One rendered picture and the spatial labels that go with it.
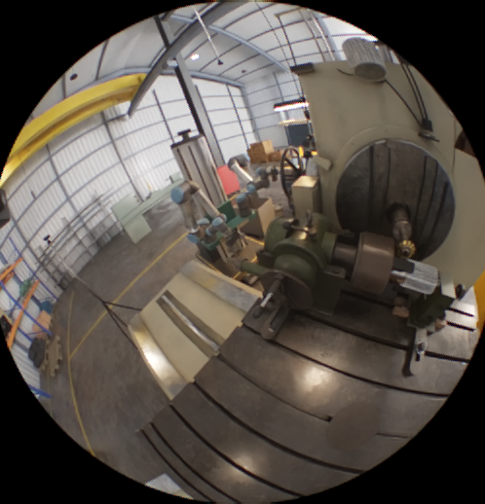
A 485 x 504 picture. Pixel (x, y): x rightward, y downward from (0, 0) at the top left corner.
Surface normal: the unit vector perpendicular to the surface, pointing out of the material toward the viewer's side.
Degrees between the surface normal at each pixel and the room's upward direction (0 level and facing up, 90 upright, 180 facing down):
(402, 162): 90
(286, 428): 0
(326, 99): 90
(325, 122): 90
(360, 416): 0
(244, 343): 0
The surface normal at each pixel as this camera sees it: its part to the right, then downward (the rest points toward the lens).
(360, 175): -0.59, 0.65
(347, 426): -0.29, -0.73
